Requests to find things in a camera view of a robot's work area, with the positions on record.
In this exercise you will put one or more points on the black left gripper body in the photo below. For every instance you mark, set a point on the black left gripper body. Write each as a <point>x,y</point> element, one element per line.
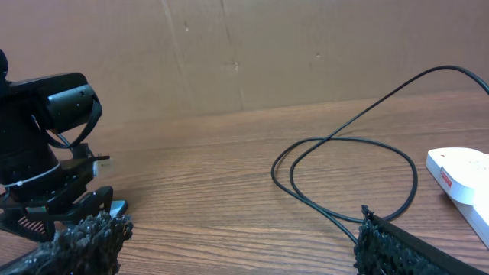
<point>31,173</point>

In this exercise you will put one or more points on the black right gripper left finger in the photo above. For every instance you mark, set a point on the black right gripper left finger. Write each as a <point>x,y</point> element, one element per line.
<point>90,248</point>

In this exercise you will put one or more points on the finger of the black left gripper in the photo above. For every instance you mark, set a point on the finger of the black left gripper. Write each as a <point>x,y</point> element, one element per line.
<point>67,205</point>
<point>17,224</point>

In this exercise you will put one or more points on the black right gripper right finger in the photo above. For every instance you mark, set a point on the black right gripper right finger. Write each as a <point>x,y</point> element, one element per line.
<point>384,248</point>

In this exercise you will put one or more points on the black Samsung smartphone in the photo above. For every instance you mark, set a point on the black Samsung smartphone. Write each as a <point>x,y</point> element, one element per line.
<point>118,208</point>

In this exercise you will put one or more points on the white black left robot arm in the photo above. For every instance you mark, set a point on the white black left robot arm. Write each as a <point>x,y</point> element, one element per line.
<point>63,105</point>

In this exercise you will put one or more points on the white charger plug adapter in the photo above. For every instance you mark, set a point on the white charger plug adapter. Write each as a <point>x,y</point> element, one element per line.
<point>464,177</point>

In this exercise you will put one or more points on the white power strip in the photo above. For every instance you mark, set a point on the white power strip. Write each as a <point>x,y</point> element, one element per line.
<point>476,215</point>

